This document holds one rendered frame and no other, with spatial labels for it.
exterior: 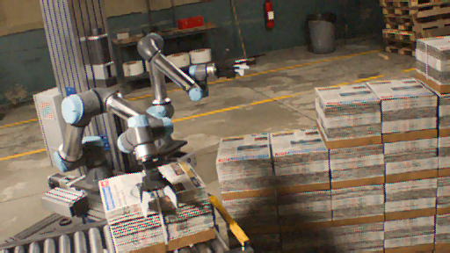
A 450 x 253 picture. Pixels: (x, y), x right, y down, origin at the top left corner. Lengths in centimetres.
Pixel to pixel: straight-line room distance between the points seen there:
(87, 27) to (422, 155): 189
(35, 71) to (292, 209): 688
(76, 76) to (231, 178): 99
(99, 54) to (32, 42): 625
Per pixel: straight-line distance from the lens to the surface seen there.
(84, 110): 205
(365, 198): 261
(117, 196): 178
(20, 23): 878
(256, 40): 948
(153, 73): 284
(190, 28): 838
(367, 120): 246
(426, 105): 251
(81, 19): 260
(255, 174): 247
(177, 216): 175
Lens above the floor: 175
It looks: 18 degrees down
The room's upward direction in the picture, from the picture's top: 8 degrees counter-clockwise
